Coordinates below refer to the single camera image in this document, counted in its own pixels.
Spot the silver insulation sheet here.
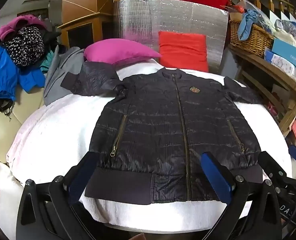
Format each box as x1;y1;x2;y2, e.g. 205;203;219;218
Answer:
114;0;230;67

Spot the magenta garment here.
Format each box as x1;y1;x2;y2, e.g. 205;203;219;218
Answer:
0;15;48;43

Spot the cream sofa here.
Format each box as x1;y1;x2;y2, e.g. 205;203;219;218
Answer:
0;89;45;166

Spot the blue jacket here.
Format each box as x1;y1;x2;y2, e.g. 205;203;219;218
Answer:
0;42;48;101

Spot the white printed box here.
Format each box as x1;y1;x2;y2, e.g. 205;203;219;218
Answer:
264;48;296;79

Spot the light blue cloth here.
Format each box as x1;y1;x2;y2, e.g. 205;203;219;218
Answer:
238;9;266;41

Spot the wooden shelf table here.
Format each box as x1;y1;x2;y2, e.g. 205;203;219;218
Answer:
227;44;296;134

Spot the white cushion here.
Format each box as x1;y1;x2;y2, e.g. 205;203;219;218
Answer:
0;161;24;240

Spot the black quilted jacket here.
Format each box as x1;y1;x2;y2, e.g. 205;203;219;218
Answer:
61;61;264;205

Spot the grey garment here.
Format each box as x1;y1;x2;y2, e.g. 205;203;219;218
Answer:
43;46;85;106

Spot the white blanket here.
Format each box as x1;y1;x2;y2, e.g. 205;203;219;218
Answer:
7;59;294;230

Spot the teal garment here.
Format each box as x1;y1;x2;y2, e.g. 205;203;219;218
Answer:
39;46;60;74

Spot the wooden cabinet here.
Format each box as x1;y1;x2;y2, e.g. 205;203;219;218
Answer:
57;0;116;49

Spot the red pillow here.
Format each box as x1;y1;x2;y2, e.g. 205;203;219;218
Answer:
158;31;209;73

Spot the pink pillow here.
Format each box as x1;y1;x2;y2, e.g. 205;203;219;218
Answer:
83;38;162;67

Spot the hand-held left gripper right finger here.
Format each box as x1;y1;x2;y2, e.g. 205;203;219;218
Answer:
200;151;282;240

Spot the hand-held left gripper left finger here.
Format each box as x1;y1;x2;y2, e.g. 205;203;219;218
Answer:
16;152;99;240

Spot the wicker basket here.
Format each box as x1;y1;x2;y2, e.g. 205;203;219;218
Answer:
228;19;275;58

